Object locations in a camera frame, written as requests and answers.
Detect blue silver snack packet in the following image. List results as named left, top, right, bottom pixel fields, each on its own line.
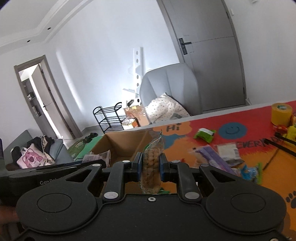
left=240, top=163, right=263, bottom=185

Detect clear cream wafer packet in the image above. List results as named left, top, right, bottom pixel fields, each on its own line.
left=216, top=143, right=244, bottom=167

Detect green snack bag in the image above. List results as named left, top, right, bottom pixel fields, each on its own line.
left=82, top=150, right=111, bottom=167

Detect clear bag of biscuits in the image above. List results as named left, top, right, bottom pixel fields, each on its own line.
left=140, top=132, right=164, bottom=194

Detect person's left hand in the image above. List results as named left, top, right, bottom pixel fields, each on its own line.
left=0, top=205, right=19, bottom=225

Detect pink cartoon tote bag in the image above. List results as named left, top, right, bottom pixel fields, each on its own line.
left=16, top=144, right=46, bottom=169

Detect green floor rug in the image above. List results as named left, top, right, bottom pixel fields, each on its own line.
left=68, top=136, right=103, bottom=161

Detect colourful cartoon table mat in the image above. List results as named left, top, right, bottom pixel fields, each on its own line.
left=67, top=100, right=296, bottom=239

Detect black folded tripod rods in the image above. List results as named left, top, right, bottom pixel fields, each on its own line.
left=263, top=133, right=296, bottom=158

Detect green white snack packet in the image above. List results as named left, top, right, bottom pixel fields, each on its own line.
left=194, top=128, right=216, bottom=143

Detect open cardboard box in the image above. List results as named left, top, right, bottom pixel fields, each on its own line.
left=91, top=130, right=153, bottom=166

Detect yellow plastic clip toy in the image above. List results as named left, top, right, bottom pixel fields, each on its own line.
left=274, top=114, right=295, bottom=145

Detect grey open side door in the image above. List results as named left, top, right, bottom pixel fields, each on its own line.
left=14, top=55, right=82, bottom=140

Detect black metal shoe rack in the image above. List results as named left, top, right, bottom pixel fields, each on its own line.
left=92, top=102, right=126, bottom=134

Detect yellow tape roll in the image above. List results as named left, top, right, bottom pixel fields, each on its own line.
left=271, top=103, right=293, bottom=127

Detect brown cardboard box on floor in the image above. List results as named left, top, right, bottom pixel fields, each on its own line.
left=124, top=105, right=150, bottom=127

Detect white dotted pillow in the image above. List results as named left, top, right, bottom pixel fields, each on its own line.
left=145, top=93, right=190, bottom=123

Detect grey upholstered armchair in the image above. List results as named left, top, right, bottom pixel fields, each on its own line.
left=139, top=63, right=203, bottom=116

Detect white perforated board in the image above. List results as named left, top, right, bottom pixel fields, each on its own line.
left=123, top=47, right=144, bottom=105

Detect grey room door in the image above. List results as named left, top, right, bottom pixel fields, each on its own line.
left=160, top=1, right=245, bottom=111

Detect black door handle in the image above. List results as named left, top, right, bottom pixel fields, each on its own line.
left=179, top=38, right=192, bottom=55

